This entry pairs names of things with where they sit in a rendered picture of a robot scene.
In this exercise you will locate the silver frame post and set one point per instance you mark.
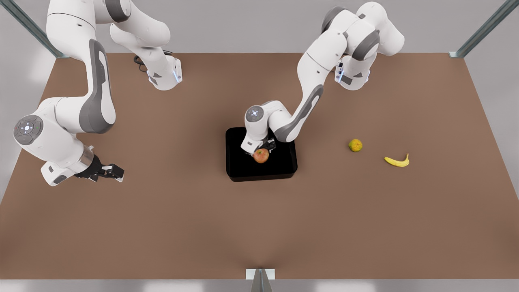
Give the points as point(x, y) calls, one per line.
point(260, 280)
point(32, 28)
point(482, 28)

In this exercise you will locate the yellow-green pear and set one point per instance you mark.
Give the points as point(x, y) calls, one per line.
point(355, 145)

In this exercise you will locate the red apple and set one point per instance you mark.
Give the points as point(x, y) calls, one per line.
point(261, 155)

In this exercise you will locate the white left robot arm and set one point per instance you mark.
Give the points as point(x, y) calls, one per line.
point(316, 69)

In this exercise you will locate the black square tray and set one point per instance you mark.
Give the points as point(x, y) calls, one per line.
point(279, 162)

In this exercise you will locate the yellow banana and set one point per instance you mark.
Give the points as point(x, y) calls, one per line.
point(398, 162)

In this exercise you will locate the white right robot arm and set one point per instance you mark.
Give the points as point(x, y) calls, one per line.
point(65, 117)

